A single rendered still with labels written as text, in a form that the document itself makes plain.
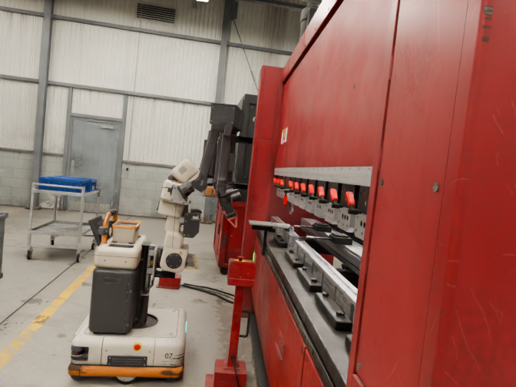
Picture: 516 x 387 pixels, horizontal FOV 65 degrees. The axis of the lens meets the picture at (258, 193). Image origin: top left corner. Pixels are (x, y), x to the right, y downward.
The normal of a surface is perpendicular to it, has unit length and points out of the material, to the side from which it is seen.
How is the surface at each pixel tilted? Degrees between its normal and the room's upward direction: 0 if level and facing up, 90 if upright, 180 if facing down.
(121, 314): 90
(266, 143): 90
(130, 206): 90
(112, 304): 90
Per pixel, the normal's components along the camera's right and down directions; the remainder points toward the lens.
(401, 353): -0.99, -0.10
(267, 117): 0.08, 0.06
